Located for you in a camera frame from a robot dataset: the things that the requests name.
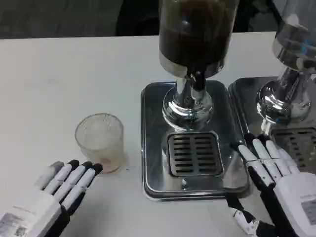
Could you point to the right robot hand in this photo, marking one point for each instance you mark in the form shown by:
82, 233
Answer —
293, 197

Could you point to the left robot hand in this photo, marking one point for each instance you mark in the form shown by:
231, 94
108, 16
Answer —
37, 209

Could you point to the clear ribbed glass cup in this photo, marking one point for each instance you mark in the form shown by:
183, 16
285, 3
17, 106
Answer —
98, 138

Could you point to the slotted steel drip grid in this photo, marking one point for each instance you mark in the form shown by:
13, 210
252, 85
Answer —
303, 143
191, 153

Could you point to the steel drip tray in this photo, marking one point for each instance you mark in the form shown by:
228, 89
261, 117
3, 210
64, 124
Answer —
243, 98
153, 148

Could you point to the drink dispenser with clear tank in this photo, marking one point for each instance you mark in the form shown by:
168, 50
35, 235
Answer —
291, 49

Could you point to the black dispenser tap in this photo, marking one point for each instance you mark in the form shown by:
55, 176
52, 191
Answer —
198, 81

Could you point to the drink dispenser with brown drink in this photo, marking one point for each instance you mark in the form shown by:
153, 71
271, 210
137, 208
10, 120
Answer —
195, 37

